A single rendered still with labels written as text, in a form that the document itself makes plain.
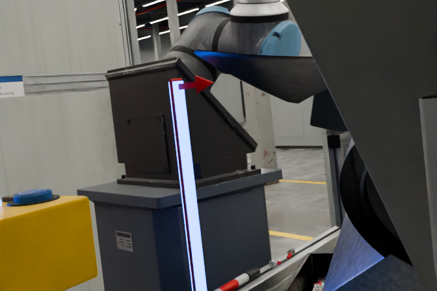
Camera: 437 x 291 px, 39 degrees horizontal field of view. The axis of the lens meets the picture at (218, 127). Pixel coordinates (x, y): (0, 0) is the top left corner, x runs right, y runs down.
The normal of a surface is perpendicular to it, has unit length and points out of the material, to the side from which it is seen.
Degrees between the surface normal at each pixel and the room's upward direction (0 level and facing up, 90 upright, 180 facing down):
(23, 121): 91
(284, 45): 109
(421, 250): 130
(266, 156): 90
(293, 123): 90
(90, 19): 90
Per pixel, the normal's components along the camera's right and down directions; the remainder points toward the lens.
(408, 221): -0.36, 0.72
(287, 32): 0.78, 0.27
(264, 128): 0.61, -0.03
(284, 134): -0.78, 0.12
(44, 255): 0.82, -0.06
